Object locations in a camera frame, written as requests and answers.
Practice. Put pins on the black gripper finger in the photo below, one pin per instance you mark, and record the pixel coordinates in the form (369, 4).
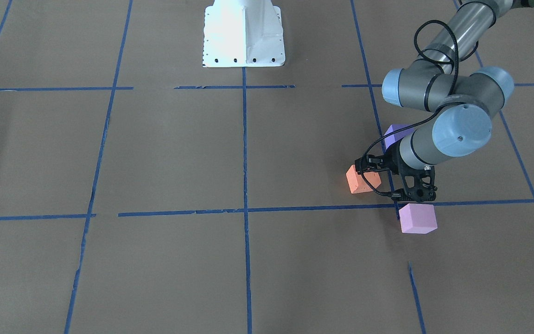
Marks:
(368, 168)
(372, 159)

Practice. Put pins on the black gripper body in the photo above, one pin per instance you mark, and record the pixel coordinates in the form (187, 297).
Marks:
(391, 163)

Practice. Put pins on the orange foam block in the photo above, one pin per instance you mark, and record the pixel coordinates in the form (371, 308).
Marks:
(357, 184)

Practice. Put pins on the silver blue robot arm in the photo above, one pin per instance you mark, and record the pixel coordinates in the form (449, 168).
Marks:
(461, 108)

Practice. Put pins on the purple foam block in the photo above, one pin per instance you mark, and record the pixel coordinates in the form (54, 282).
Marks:
(391, 139)

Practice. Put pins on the pink foam block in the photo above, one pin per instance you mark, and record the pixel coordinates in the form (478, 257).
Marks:
(418, 218)

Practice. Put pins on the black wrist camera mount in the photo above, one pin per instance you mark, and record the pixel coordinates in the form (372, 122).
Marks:
(418, 185)

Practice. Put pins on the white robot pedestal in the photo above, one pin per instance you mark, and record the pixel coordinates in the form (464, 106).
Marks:
(243, 33)

